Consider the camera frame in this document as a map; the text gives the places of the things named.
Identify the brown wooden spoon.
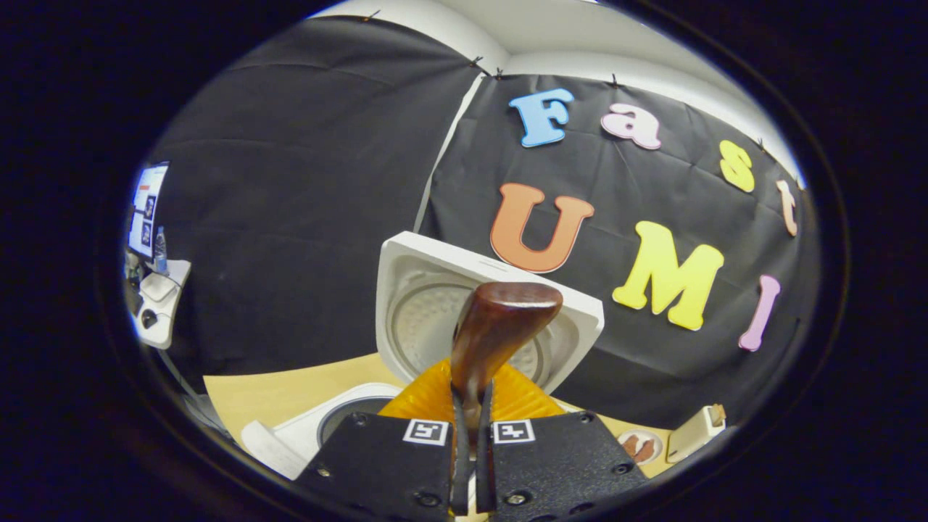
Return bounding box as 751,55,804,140
449,281,564,436

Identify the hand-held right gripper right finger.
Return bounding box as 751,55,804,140
475,359,650,519

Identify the black backdrop cloth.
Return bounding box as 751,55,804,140
141,16,824,430

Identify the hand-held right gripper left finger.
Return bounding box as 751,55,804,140
294,359,472,519

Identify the white toaster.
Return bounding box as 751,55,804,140
666,404,727,465

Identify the white rice cooker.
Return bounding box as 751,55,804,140
241,231,605,481

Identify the white round plate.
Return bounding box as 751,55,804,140
618,428,664,466

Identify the computer monitor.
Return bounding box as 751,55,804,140
127,161,171,262

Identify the white side table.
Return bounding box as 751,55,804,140
127,257,193,350

